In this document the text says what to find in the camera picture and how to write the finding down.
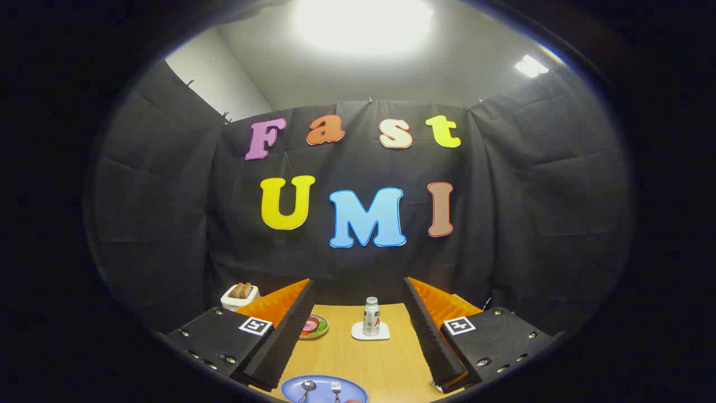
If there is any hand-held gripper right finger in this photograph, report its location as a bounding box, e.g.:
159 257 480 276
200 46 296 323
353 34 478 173
403 277 560 393

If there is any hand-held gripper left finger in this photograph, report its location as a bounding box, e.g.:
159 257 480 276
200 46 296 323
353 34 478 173
162 278 317 392

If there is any grey food plate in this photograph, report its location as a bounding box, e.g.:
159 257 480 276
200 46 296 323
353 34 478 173
299 314 329 340

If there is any white toaster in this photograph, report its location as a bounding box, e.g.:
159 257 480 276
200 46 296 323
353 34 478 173
220 283 261 311

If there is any white green drink bottle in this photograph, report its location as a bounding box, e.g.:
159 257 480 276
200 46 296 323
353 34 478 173
362 297 381 336

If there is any blue round plate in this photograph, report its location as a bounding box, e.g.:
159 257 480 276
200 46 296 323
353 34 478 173
280 374 369 403

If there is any white coaster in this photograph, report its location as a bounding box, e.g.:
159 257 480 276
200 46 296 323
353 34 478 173
351 321 390 341

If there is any small ceiling light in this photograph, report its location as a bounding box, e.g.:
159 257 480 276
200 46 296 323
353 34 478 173
515 54 550 78

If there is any large ceiling light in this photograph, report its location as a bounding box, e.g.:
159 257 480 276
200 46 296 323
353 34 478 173
294 0 434 57

